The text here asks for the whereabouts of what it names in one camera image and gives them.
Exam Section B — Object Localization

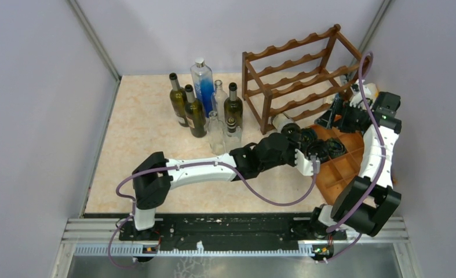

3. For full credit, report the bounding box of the green wine bottle dark label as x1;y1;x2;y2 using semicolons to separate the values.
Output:
184;84;207;138

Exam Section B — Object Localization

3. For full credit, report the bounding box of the clear empty glass bottle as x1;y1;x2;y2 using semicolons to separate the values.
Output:
211;79;228;122

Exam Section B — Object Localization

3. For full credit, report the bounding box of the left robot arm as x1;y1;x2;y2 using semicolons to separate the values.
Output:
132;133;313;240

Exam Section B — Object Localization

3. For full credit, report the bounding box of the clear blue vodka bottle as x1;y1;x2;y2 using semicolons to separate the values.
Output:
190;58;214;118

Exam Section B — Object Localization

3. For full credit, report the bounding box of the rolled green patterned tie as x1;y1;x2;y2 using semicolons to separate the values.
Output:
325;138;347;159

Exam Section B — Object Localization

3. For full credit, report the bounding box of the clear whisky bottle black label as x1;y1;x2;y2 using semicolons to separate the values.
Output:
224;117;242;152

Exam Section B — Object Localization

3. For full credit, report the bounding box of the wooden wine rack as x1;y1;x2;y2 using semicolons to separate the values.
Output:
242;24;373;136

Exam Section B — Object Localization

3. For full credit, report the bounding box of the green wine bottle grey capsule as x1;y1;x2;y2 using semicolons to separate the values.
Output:
224;82;243;129

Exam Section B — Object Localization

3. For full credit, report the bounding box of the rolled dark patterned tie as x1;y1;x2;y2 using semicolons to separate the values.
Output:
300;127;318;149

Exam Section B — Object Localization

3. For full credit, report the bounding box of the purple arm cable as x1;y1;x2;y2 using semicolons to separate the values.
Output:
107;157;320;269
313;51;386;264

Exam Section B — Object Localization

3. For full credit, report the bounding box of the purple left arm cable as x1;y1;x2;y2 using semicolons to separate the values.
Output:
107;157;320;269

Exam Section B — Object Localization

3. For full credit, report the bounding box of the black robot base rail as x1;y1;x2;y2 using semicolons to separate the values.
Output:
115;212;329;251

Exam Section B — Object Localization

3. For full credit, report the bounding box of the green wine bottle far left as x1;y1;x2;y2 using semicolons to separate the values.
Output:
169;72;188;127

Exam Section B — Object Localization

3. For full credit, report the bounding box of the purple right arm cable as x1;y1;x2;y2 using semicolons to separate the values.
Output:
313;51;386;264

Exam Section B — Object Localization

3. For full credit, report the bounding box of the rolled dark striped tie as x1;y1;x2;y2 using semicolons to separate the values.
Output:
305;139;330;163

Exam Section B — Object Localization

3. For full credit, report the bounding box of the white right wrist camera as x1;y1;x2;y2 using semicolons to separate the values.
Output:
349;81;378;109

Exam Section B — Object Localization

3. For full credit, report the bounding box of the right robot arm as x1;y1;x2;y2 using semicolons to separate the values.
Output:
308;92;402;239

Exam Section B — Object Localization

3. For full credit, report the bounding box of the wooden compartment tray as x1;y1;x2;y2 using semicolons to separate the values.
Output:
310;125;364;205

